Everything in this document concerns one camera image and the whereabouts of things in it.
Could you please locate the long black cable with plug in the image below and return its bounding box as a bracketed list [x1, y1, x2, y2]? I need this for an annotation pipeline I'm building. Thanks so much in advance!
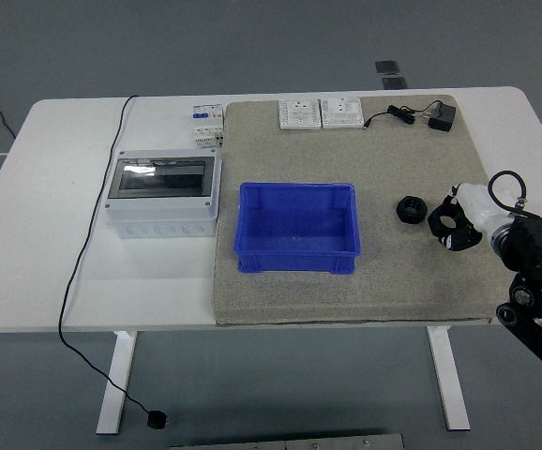
[57, 95, 169, 430]

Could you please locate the white switch socket panel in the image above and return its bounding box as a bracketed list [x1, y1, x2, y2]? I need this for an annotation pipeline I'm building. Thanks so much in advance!
[320, 97, 365, 129]

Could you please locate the white table leg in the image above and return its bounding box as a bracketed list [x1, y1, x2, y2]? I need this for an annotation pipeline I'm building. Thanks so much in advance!
[96, 330, 139, 436]
[426, 326, 472, 431]

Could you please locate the circuit breaker with blue label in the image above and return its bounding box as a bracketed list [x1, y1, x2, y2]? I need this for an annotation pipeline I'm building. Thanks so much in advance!
[190, 103, 225, 128]

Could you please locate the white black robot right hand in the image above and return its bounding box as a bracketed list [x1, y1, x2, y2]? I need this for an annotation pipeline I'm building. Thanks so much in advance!
[428, 182, 516, 253]

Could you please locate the grey electrical distribution box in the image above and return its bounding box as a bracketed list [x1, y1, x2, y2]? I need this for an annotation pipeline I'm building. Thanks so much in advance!
[104, 148, 224, 240]

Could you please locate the black power adapter with cord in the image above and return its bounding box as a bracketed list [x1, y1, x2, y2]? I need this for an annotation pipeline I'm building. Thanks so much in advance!
[363, 99, 458, 133]

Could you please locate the blue plastic bin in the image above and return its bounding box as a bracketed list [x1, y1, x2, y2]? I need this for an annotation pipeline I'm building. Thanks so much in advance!
[233, 181, 363, 275]

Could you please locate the grey-brown table mat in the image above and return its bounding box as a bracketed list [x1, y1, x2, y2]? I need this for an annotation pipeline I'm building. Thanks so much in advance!
[210, 95, 516, 328]

